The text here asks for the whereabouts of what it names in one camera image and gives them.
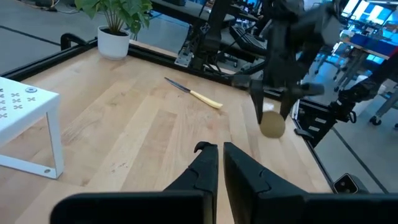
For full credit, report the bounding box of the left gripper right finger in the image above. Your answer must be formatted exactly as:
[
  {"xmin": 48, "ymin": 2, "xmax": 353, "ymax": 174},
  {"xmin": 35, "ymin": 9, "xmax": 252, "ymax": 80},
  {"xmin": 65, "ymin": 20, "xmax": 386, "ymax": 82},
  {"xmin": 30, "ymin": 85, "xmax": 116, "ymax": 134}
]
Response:
[{"xmin": 223, "ymin": 141, "xmax": 398, "ymax": 224}]

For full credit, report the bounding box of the brown green toy kiwi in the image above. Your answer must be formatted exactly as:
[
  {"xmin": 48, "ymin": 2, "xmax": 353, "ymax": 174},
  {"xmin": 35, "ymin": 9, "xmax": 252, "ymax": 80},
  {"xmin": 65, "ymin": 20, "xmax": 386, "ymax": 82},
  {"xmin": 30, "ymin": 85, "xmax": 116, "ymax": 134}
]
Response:
[{"xmin": 259, "ymin": 110, "xmax": 286, "ymax": 139}]

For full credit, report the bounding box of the white perforated metal shelf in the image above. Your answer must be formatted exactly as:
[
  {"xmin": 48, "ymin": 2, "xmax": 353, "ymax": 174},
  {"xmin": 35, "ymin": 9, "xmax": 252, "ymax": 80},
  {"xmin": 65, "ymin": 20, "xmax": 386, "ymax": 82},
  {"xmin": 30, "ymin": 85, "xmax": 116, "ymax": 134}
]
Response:
[{"xmin": 0, "ymin": 76, "xmax": 65, "ymax": 180}]

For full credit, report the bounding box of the knife with yellow handle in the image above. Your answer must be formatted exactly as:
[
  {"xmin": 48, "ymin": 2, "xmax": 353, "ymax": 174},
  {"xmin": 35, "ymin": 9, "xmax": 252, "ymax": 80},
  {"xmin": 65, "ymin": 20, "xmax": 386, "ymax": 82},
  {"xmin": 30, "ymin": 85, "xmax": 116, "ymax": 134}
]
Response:
[{"xmin": 164, "ymin": 77, "xmax": 224, "ymax": 110}]

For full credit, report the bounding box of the black computer keyboard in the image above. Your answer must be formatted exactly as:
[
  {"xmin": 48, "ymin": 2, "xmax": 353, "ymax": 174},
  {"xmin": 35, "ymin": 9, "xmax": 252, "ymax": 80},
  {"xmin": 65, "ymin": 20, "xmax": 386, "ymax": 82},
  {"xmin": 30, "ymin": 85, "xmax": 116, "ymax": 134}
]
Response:
[{"xmin": 229, "ymin": 24, "xmax": 269, "ymax": 57}]

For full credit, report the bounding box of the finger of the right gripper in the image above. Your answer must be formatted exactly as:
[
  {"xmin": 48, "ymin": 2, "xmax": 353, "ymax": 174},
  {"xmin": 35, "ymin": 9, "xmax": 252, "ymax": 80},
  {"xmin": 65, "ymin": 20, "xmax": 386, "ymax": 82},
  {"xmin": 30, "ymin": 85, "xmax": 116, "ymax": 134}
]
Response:
[
  {"xmin": 250, "ymin": 80, "xmax": 265, "ymax": 125},
  {"xmin": 279, "ymin": 91, "xmax": 301, "ymax": 121}
]

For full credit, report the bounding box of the green plant in white pot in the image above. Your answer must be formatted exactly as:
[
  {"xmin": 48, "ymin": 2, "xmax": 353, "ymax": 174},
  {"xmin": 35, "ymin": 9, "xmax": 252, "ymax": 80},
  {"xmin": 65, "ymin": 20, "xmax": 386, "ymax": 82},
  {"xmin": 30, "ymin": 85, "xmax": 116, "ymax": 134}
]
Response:
[{"xmin": 74, "ymin": 0, "xmax": 153, "ymax": 61}]

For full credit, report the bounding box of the black table edge clamp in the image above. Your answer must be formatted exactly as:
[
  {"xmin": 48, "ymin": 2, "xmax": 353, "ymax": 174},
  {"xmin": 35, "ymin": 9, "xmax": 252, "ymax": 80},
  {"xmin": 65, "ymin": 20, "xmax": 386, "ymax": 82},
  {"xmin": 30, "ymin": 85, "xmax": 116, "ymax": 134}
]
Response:
[{"xmin": 294, "ymin": 127, "xmax": 315, "ymax": 141}]

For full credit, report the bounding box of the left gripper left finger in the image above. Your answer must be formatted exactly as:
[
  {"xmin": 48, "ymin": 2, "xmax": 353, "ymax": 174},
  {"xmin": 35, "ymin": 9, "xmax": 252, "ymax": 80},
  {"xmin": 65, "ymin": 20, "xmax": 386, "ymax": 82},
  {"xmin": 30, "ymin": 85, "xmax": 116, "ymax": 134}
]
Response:
[{"xmin": 50, "ymin": 141, "xmax": 220, "ymax": 224}]

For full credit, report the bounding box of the silver metal bracket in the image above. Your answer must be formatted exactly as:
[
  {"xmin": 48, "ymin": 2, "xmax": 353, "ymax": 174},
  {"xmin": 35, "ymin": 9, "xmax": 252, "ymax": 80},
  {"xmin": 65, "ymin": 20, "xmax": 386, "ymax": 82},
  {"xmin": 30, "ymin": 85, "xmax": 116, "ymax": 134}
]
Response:
[{"xmin": 174, "ymin": 46, "xmax": 193, "ymax": 68}]

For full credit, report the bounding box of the small black table camera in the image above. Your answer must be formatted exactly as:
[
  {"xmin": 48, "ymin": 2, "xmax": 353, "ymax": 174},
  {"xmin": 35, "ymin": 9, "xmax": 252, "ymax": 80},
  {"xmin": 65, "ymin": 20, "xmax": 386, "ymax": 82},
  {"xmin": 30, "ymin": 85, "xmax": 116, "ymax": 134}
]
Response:
[{"xmin": 332, "ymin": 172, "xmax": 361, "ymax": 195}]

